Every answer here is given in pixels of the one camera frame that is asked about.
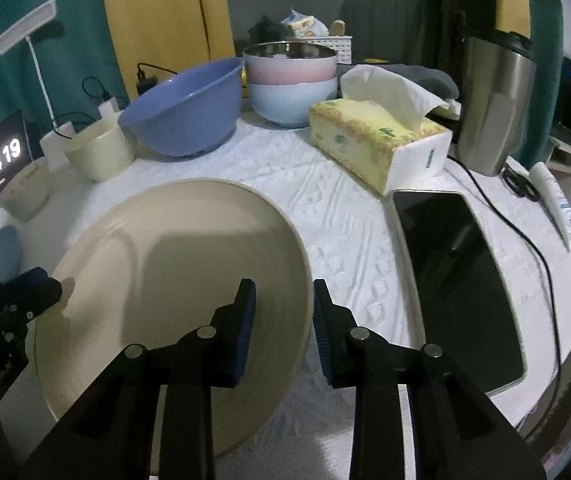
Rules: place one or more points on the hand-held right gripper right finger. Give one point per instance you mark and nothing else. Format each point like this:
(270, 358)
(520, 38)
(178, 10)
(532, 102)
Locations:
(321, 330)

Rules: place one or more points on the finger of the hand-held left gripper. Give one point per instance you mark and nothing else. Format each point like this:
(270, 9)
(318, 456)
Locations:
(35, 292)

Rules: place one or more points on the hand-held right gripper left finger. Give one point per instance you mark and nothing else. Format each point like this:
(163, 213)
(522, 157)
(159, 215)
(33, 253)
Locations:
(248, 330)

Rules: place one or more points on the pale green bowl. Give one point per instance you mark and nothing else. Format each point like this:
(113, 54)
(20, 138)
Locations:
(165, 240)

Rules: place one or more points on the large blue bowl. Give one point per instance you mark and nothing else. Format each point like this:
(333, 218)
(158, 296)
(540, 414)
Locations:
(180, 110)

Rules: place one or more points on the white textured tablecloth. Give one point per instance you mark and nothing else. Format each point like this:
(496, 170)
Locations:
(345, 240)

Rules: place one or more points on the small cream bowl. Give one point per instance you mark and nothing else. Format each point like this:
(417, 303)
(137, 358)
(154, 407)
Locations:
(25, 195)

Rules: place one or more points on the black tablet lying flat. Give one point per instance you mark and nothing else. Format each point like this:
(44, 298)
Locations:
(455, 280)

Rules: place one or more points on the cream cup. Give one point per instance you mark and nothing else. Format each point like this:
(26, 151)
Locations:
(100, 155)

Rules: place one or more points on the yellow tissue box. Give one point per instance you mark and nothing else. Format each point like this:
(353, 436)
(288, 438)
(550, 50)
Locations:
(365, 140)

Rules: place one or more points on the white charger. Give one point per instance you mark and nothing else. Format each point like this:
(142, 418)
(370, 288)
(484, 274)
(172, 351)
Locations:
(108, 109)

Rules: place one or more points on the light blue bowl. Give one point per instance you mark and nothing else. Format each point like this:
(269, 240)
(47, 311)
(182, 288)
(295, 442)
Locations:
(290, 102)

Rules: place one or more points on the black charger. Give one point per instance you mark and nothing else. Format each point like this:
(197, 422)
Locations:
(146, 85)

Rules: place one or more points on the black scissors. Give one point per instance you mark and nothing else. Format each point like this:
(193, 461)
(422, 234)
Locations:
(515, 180)

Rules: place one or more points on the white tissue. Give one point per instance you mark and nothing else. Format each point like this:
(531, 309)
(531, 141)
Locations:
(385, 90)

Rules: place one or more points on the white desk lamp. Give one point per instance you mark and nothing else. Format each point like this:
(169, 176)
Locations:
(25, 27)

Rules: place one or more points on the white cream tube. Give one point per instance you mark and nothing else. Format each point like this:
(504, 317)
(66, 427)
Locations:
(555, 200)

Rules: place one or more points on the gray cloth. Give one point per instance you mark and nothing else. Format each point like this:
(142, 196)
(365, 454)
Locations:
(415, 75)

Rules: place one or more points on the stainless steel thermos jug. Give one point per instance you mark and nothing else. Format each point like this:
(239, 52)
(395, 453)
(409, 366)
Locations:
(490, 110)

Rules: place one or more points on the white plastic basket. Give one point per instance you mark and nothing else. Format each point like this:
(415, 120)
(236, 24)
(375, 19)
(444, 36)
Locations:
(325, 45)

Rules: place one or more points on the blue white snack packet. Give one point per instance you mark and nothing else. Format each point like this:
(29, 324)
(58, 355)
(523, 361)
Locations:
(305, 24)

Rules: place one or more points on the gray chair back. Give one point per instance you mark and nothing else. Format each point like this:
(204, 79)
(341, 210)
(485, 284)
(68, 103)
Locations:
(375, 25)

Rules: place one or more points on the yellow curtain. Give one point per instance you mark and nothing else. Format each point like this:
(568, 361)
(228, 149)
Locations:
(165, 10)

